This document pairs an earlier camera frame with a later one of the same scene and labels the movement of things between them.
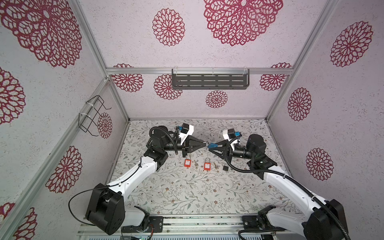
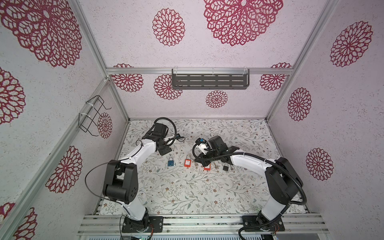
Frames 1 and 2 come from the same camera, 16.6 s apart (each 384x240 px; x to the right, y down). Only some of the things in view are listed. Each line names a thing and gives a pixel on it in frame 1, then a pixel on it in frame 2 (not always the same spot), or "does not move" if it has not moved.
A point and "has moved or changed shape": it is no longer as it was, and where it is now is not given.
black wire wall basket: x=86 y=118 does not move
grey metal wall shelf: x=210 y=78 does not move
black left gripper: x=188 y=146 → x=166 y=150
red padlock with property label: x=207 y=165 does not move
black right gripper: x=227 y=151 → x=202 y=160
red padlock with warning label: x=187 y=162 does not move
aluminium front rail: x=191 y=225 does not move
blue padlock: x=212 y=145 has moved or changed shape
